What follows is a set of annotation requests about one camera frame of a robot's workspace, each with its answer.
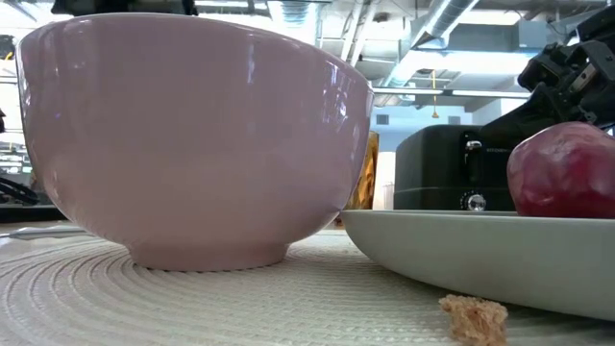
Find red apple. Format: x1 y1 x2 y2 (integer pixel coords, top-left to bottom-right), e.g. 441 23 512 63
506 121 615 220

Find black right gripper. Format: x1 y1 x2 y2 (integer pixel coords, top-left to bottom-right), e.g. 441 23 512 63
480 4 615 150

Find brown toast slice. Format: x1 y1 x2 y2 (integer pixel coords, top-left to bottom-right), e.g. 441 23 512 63
438 293 509 346

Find amber glass tumbler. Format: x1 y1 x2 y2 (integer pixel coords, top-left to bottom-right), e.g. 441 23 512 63
335 132 381 228

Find white woven round placemat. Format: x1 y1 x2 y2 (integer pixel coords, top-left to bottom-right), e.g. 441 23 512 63
0 230 615 346

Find silver ventilation duct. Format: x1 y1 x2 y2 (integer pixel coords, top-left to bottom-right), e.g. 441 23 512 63
383 0 481 88

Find black cable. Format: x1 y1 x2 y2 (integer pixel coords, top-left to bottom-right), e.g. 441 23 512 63
0 176 40 206

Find black four-slot toaster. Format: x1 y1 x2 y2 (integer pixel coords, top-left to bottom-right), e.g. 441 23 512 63
393 124 518 211

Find pink ceramic bowl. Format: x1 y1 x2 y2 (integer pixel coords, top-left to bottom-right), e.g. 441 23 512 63
15 12 376 273

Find pale green plate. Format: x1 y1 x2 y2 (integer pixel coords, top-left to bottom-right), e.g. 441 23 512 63
339 209 615 322

